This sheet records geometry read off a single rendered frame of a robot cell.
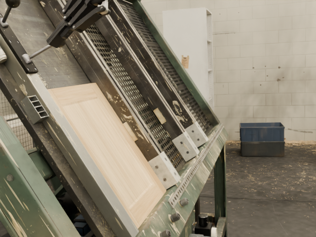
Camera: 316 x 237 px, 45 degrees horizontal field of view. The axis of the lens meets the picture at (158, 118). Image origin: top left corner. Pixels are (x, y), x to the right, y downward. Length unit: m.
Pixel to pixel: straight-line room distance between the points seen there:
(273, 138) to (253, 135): 0.27
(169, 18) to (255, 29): 1.77
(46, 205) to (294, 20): 5.89
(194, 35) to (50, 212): 4.42
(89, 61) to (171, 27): 3.75
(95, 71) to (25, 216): 0.74
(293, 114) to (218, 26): 1.88
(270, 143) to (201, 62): 1.50
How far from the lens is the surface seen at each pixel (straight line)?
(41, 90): 1.09
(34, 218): 0.86
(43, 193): 0.85
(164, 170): 1.43
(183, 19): 5.15
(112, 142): 1.29
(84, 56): 1.48
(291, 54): 6.44
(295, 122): 6.53
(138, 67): 1.85
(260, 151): 5.53
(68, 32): 0.96
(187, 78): 2.83
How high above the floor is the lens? 1.36
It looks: 8 degrees down
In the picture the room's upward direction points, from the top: 3 degrees counter-clockwise
